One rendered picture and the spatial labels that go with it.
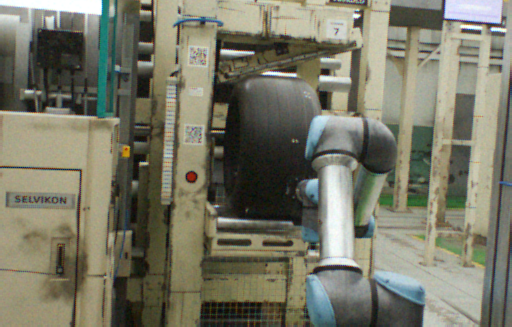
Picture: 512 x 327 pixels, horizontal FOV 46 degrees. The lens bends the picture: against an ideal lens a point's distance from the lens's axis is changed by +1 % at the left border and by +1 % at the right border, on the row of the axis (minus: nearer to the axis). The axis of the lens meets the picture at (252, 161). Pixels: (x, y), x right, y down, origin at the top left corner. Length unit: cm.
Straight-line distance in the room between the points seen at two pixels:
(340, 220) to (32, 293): 73
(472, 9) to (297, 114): 414
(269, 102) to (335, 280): 94
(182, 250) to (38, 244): 94
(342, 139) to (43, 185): 72
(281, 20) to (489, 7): 384
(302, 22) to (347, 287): 150
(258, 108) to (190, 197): 43
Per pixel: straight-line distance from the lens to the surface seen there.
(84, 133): 143
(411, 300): 140
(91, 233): 146
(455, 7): 605
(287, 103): 217
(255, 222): 225
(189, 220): 229
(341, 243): 142
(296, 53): 276
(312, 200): 182
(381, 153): 156
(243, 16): 258
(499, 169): 133
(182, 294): 236
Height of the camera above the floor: 128
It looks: 4 degrees down
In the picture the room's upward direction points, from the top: 3 degrees clockwise
